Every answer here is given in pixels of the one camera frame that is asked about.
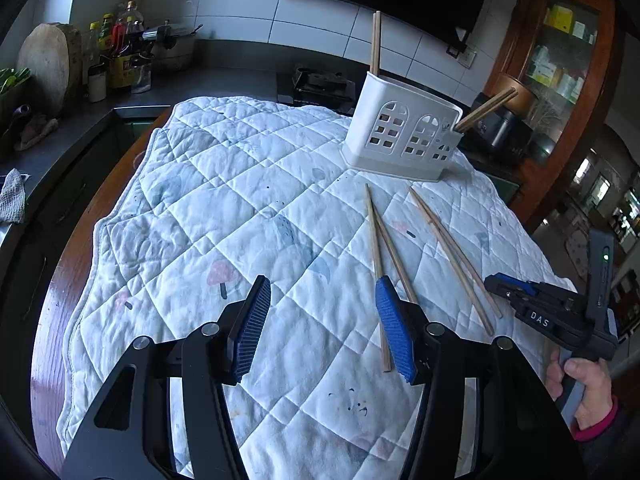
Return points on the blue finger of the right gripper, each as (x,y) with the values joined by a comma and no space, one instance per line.
(510,283)

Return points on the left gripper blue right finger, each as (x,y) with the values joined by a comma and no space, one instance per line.
(399,321)

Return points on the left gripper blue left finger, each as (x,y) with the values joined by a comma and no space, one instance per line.
(246,321)

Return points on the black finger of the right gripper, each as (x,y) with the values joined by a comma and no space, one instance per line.
(502,292)

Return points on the person right hand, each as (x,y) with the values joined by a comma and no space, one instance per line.
(597,401)

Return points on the white quilted cloth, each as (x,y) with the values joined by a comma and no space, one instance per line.
(232,188)

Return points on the white plastic utensil holder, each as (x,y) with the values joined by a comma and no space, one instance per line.
(401,131)

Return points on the black gas stove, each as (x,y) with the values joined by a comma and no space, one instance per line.
(307,86)

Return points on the wooden glass cabinet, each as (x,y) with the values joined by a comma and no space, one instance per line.
(568,53)

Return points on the grey dish rag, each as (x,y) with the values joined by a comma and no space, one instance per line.
(13,198)

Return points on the dark soy sauce bottle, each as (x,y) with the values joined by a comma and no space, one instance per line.
(120,60)

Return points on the white pressure cooker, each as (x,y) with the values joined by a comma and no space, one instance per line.
(171,45)

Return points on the small white jar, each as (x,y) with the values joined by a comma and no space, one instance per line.
(97,82)

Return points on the round wooden cutting board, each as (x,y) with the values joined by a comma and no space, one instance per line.
(53,54)

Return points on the metal bowl with greens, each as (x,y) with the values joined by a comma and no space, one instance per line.
(13,83)

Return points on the white wall socket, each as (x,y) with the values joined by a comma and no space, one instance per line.
(467,57)

